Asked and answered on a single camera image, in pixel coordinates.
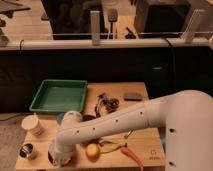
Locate red bowl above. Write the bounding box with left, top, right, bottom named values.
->
left=48, top=152, right=74, bottom=167

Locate white paper cup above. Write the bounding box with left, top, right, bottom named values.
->
left=21, top=114, right=42, bottom=136

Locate green plastic tray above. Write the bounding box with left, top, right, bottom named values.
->
left=29, top=79, right=88, bottom=113

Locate small metal cup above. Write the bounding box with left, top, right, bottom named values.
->
left=19, top=143, right=37, bottom=159

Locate purple bowl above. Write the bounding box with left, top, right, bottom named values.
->
left=83, top=115, right=96, bottom=121

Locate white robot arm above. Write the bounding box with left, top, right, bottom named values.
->
left=49, top=90, right=213, bottom=171

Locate dark grape bunch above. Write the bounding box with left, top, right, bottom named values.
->
left=106, top=98, right=119, bottom=110

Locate orange carrot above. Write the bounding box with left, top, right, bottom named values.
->
left=120, top=147, right=144, bottom=171

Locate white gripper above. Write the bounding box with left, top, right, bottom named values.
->
left=48, top=141, right=75, bottom=167

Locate wooden cutting board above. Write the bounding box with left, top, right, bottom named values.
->
left=15, top=82, right=165, bottom=171

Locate metal spoon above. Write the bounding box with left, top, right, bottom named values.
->
left=124, top=131, right=133, bottom=139

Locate small blue cup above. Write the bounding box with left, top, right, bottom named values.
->
left=56, top=113, right=64, bottom=125

